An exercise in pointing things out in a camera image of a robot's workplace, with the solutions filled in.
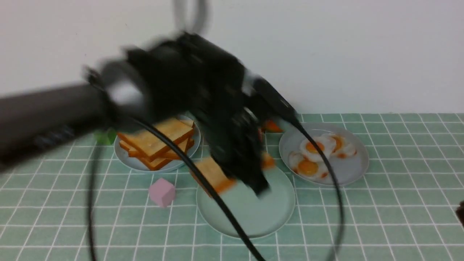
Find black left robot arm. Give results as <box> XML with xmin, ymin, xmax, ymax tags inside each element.
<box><xmin>0</xmin><ymin>33</ymin><xmax>269</xmax><ymax>195</ymax></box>

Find fried egg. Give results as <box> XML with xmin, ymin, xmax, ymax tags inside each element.
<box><xmin>322</xmin><ymin>133</ymin><xmax>357</xmax><ymax>159</ymax></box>
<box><xmin>299</xmin><ymin>136</ymin><xmax>337</xmax><ymax>162</ymax></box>
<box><xmin>288</xmin><ymin>152</ymin><xmax>329</xmax><ymax>180</ymax></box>

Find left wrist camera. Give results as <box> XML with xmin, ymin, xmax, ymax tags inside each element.
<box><xmin>242</xmin><ymin>70</ymin><xmax>297</xmax><ymax>125</ymax></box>

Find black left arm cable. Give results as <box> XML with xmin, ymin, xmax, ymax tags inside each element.
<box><xmin>85</xmin><ymin>109</ymin><xmax>345</xmax><ymax>261</ymax></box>

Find toast slice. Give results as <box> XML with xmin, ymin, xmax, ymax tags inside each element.
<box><xmin>117</xmin><ymin>118</ymin><xmax>194</xmax><ymax>160</ymax></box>
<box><xmin>137</xmin><ymin>157</ymin><xmax>173</xmax><ymax>171</ymax></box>
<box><xmin>119</xmin><ymin>138</ymin><xmax>195</xmax><ymax>160</ymax></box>
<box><xmin>194</xmin><ymin>152</ymin><xmax>276</xmax><ymax>196</ymax></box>

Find red apple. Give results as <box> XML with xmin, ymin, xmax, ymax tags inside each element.
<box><xmin>258</xmin><ymin>120</ymin><xmax>284</xmax><ymax>133</ymax></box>

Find green foam cube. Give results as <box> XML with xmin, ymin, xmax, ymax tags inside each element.
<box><xmin>94</xmin><ymin>129</ymin><xmax>117</xmax><ymax>146</ymax></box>

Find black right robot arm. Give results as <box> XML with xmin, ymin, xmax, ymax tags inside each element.
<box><xmin>455</xmin><ymin>200</ymin><xmax>464</xmax><ymax>226</ymax></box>

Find pink foam cube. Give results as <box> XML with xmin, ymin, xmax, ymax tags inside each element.
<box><xmin>149</xmin><ymin>178</ymin><xmax>176</xmax><ymax>208</ymax></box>

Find grey egg plate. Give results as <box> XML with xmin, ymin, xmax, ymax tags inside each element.
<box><xmin>279</xmin><ymin>123</ymin><xmax>369</xmax><ymax>186</ymax></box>

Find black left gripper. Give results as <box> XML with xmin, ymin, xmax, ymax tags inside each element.
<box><xmin>127</xmin><ymin>32</ymin><xmax>270</xmax><ymax>198</ymax></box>

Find light blue bread plate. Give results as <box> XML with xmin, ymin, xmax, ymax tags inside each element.
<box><xmin>114</xmin><ymin>115</ymin><xmax>202</xmax><ymax>173</ymax></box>

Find green checkered tablecloth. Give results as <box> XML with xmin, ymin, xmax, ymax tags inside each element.
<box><xmin>0</xmin><ymin>113</ymin><xmax>464</xmax><ymax>261</ymax></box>

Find teal centre plate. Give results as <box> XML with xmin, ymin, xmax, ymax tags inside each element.
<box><xmin>196</xmin><ymin>167</ymin><xmax>295</xmax><ymax>239</ymax></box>

